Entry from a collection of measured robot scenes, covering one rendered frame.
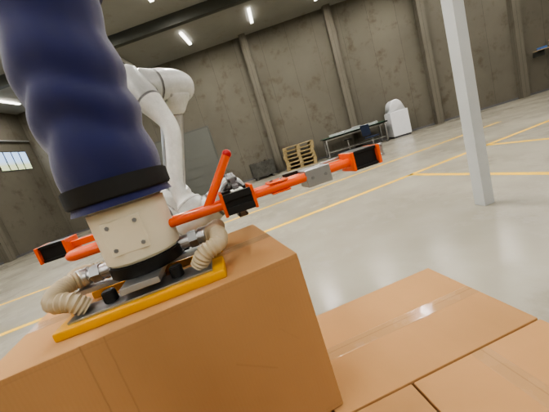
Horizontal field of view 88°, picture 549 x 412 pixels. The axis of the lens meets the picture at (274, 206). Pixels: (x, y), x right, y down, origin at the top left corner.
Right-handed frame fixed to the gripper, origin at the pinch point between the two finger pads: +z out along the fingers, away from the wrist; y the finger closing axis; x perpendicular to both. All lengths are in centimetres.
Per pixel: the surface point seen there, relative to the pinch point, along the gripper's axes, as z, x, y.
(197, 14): -962, -122, -502
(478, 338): 16, -46, 53
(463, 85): -162, -242, -13
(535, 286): -48, -146, 108
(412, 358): 12, -29, 53
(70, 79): 10.2, 23.2, -32.4
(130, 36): -1022, 107, -509
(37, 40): 11.7, 25.3, -39.3
